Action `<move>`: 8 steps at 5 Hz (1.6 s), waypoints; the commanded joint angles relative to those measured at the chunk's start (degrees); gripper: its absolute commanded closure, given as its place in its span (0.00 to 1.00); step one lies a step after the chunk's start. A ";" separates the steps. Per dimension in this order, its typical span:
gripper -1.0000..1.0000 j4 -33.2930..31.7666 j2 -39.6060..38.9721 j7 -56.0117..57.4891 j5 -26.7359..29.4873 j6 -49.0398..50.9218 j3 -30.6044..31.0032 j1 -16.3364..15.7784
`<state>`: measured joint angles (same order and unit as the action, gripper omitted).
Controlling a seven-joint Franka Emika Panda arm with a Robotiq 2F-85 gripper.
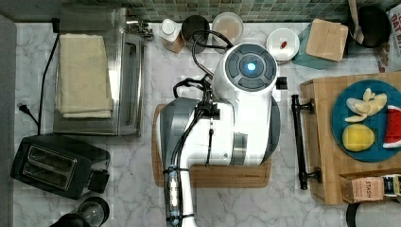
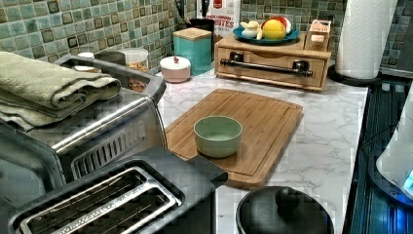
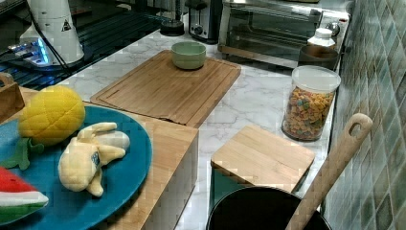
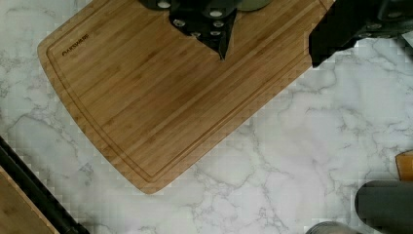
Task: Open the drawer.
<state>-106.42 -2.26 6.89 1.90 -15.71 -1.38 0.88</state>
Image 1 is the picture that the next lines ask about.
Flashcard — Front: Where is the black drawer handle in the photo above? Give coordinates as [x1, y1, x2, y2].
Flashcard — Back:
[291, 95, 322, 190]

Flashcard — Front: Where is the green canister with wooden lid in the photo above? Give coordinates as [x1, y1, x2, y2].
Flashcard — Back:
[292, 19, 348, 70]

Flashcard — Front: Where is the blue plate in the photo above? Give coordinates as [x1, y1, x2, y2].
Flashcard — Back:
[330, 79, 400, 163]

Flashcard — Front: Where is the beige folded towel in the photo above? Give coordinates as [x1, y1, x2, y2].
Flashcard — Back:
[57, 34, 113, 118]

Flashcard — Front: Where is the stainless toaster oven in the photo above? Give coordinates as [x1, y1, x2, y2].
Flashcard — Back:
[53, 7, 145, 136]

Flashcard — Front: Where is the plush peeled banana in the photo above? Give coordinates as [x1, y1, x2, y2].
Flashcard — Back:
[345, 88, 388, 123]

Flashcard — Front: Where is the plush yellow pineapple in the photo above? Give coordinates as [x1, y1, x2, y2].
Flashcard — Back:
[342, 124, 375, 152]

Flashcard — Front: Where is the bamboo cutting board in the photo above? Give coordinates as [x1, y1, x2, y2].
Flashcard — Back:
[151, 104, 271, 188]

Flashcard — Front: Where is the wooden spoon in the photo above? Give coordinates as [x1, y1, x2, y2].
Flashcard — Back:
[348, 0, 364, 44]

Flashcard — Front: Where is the black coffee grinder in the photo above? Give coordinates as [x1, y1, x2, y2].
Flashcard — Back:
[49, 197, 110, 227]

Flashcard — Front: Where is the wooden drawer cabinet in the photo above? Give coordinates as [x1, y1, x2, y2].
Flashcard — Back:
[300, 72, 401, 205]

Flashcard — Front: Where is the dark round cup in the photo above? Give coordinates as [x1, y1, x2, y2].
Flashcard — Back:
[182, 15, 210, 54]

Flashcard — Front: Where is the clear cereal jar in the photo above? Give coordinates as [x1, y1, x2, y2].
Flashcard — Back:
[212, 12, 243, 44]

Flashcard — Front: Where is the tea bag box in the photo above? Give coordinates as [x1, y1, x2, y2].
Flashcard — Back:
[340, 174, 400, 203]

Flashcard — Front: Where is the black power cable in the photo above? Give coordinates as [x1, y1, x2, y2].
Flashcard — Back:
[17, 17, 61, 136]

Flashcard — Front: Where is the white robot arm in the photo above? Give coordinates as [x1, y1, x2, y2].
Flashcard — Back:
[156, 44, 280, 227]

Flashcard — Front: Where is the plush watermelon slice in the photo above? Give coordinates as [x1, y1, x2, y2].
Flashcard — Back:
[383, 105, 401, 148]

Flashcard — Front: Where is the white capped bottle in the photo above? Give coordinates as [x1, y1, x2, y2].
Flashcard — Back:
[159, 19, 184, 53]

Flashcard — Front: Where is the black pot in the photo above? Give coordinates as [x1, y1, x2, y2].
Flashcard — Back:
[349, 6, 391, 48]

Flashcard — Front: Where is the black toaster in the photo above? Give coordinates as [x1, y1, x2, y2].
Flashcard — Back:
[10, 134, 111, 200]

